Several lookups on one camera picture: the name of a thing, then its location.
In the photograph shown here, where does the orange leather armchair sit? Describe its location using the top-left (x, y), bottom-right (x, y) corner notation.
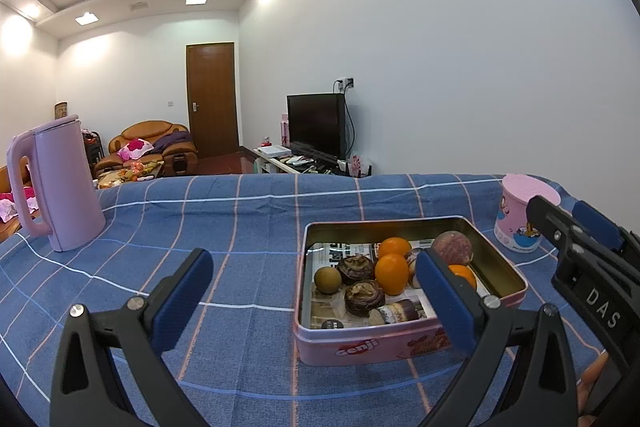
top-left (95, 120), bottom-right (199, 178)

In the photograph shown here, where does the brown wooden door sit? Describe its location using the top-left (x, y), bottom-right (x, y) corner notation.
top-left (186, 42), bottom-right (240, 158)

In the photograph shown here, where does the cluttered coffee table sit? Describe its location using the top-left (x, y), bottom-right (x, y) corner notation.
top-left (96, 161), bottom-right (165, 190)

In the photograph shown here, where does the black television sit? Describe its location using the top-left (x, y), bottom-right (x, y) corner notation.
top-left (286, 93), bottom-right (347, 162)

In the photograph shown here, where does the small pink patterned bag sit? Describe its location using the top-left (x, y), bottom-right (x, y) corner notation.
top-left (345, 154), bottom-right (374, 178)

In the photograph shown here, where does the large orange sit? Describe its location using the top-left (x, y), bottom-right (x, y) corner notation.
top-left (374, 253), bottom-right (410, 297)

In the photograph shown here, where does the pink metal tin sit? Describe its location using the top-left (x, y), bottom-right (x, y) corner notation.
top-left (294, 216), bottom-right (529, 367)

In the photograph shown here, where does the pink cartoon cup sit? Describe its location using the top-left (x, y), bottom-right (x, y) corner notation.
top-left (493, 173), bottom-right (562, 254)

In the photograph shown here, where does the person's right hand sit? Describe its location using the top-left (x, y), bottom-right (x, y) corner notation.
top-left (575, 349), bottom-right (611, 414)

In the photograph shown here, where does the dark chair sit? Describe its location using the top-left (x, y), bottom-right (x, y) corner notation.
top-left (82, 132), bottom-right (104, 166)

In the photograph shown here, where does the white television stand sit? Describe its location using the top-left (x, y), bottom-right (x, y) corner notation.
top-left (254, 146), bottom-right (374, 178)

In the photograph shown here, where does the pink electric kettle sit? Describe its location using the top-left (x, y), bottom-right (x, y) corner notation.
top-left (6, 114), bottom-right (107, 253)

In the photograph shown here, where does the black power cable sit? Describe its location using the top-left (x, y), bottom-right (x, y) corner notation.
top-left (344, 91), bottom-right (357, 160)

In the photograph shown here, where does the purple cloth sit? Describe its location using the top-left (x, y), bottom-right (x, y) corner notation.
top-left (150, 131), bottom-right (194, 154)

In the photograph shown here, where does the purple-brown round fruit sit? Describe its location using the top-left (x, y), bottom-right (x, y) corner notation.
top-left (431, 231), bottom-right (474, 267)

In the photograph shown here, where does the brown kiwi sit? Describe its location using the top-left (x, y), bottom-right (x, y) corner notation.
top-left (314, 266), bottom-right (342, 295)

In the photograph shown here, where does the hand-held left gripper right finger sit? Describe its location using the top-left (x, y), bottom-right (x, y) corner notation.
top-left (415, 249), bottom-right (581, 427)

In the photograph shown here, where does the printed paper lining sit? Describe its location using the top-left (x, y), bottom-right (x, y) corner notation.
top-left (309, 238), bottom-right (493, 330)

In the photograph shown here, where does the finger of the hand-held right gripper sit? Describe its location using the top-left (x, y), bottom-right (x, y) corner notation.
top-left (526, 195), bottom-right (585, 264)
top-left (571, 200), bottom-right (622, 252)

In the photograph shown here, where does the blue checked cloth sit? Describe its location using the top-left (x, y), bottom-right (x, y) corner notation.
top-left (0, 173), bottom-right (640, 427)

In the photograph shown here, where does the small orange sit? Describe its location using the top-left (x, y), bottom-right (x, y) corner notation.
top-left (447, 264), bottom-right (478, 293)
top-left (377, 237), bottom-right (413, 260)

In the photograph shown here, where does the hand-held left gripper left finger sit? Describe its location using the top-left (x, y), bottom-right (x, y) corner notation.
top-left (50, 248), bottom-right (215, 427)

